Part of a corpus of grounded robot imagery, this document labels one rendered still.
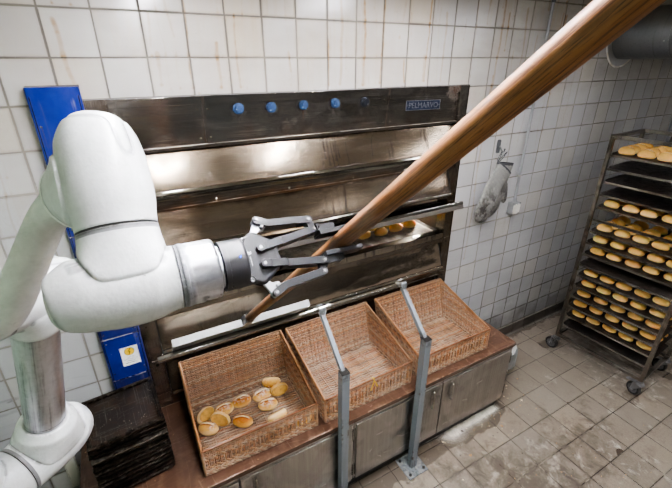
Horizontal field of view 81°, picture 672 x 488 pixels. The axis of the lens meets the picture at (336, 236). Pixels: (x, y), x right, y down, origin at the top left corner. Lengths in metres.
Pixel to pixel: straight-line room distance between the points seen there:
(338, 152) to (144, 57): 0.95
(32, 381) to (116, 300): 0.78
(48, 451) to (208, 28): 1.52
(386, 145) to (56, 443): 1.85
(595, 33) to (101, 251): 0.53
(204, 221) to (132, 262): 1.38
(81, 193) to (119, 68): 1.22
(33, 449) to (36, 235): 0.89
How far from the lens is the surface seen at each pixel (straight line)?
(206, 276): 0.56
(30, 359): 1.25
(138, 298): 0.55
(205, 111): 1.82
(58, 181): 0.61
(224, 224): 1.93
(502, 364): 2.90
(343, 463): 2.30
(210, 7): 1.82
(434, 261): 2.77
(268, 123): 1.90
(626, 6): 0.33
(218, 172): 1.85
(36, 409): 1.41
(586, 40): 0.34
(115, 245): 0.56
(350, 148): 2.11
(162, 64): 1.77
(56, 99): 1.74
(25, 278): 0.79
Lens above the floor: 2.24
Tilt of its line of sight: 24 degrees down
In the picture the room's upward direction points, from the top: straight up
